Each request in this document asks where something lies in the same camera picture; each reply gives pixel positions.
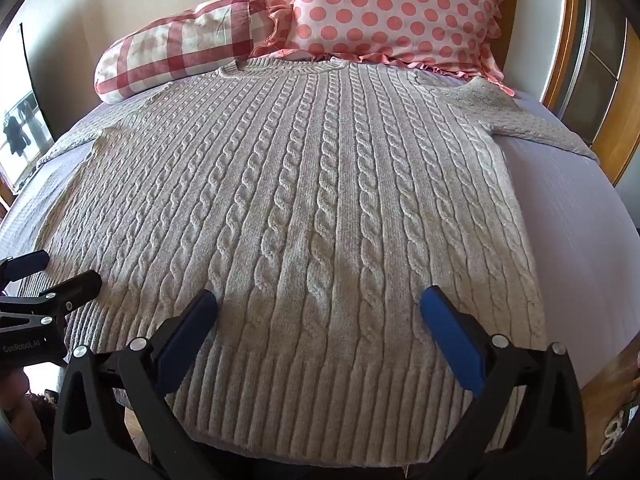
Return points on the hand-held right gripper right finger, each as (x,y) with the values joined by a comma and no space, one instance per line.
(452,332)

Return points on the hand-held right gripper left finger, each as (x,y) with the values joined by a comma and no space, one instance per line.
(187,327)

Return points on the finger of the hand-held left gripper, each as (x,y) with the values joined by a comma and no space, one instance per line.
(75,285)
(30,261)

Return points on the lilac bed sheet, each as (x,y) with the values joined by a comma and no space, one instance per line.
(565,220)

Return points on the red checked pillow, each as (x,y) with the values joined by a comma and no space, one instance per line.
(185,47)

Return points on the pink polka dot pillow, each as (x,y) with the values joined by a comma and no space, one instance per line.
(395,10)

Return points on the wall poster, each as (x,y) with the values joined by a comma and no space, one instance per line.
(22,110)

